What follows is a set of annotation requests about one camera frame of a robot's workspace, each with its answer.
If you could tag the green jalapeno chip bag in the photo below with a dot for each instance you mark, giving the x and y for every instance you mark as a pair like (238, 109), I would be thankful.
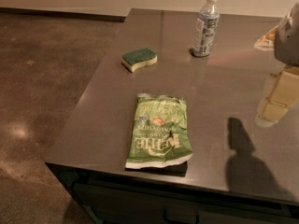
(159, 135)

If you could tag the orange white snack package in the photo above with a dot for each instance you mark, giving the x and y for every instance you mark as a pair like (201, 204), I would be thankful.
(266, 42)

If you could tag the blue plastic water bottle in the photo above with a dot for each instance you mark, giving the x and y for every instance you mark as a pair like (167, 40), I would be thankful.
(205, 29)

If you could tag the dark cabinet drawer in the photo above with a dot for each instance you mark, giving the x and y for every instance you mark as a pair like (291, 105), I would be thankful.
(128, 206)

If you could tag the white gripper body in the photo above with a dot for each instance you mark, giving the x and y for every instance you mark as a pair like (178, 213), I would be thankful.
(288, 42)

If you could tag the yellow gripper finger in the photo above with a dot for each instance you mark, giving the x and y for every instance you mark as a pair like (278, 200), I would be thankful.
(269, 113)
(285, 91)

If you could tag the green and yellow sponge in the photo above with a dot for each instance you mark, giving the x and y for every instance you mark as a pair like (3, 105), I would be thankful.
(139, 58)

